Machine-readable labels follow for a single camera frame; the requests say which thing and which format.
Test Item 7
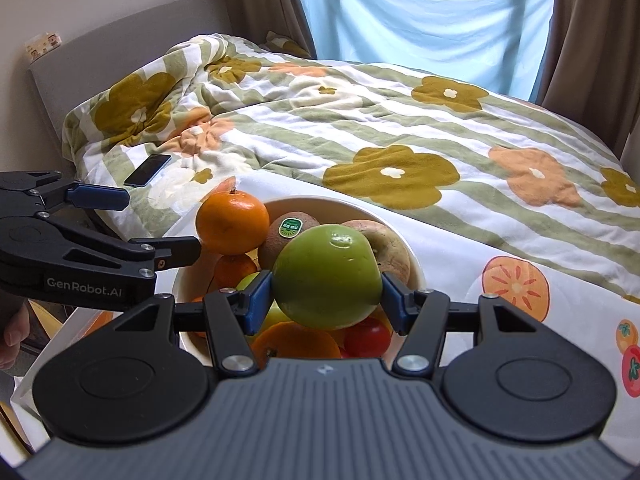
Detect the yellow green fruit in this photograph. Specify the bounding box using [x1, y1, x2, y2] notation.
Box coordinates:
[235, 272, 301, 333]

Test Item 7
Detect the person's left hand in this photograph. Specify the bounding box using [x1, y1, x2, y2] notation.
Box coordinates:
[0, 304, 32, 368]

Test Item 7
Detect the large smooth orange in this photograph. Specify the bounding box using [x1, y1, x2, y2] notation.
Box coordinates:
[195, 189, 271, 256]

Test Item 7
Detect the small bumpy tangerine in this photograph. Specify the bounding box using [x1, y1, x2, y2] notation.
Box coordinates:
[212, 254, 259, 291]

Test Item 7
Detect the brown kiwi with green sticker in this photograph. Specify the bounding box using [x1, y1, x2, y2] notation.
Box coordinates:
[257, 212, 321, 271]

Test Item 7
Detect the light blue sheer curtain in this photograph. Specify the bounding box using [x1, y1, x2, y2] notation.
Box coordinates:
[292, 0, 558, 103]

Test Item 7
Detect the yellow patterned pillow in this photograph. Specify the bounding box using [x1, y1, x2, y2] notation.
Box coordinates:
[265, 30, 313, 60]

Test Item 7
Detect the red tomato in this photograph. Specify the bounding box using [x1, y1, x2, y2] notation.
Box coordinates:
[344, 317, 392, 359]

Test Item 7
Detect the floral striped blanket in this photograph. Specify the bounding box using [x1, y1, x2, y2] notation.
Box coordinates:
[61, 34, 640, 306]

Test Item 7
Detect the small orange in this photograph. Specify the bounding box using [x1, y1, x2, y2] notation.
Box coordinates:
[250, 321, 343, 361]

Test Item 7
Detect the white and yellow plate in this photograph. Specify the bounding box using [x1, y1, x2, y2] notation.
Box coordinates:
[170, 196, 427, 361]

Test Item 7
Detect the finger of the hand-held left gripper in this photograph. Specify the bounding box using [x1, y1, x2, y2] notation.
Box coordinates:
[47, 217, 202, 278]
[0, 170, 130, 217]

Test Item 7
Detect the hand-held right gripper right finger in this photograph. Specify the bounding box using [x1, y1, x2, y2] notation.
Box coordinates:
[381, 272, 548, 376]

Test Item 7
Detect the green apple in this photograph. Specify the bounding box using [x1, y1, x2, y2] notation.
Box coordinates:
[271, 224, 385, 331]

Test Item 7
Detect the grey bed headboard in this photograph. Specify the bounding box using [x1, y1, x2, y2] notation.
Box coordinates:
[27, 0, 233, 161]

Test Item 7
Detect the dark smartphone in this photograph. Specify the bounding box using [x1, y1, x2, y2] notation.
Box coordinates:
[123, 154, 172, 188]

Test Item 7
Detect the wrinkled brown apple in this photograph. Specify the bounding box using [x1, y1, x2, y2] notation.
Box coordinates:
[340, 219, 412, 286]

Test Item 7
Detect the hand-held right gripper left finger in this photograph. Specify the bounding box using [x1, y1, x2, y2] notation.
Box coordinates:
[116, 270, 275, 375]

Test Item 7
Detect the fruit print bed sheet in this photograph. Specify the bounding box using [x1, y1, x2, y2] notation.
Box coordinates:
[10, 170, 640, 441]

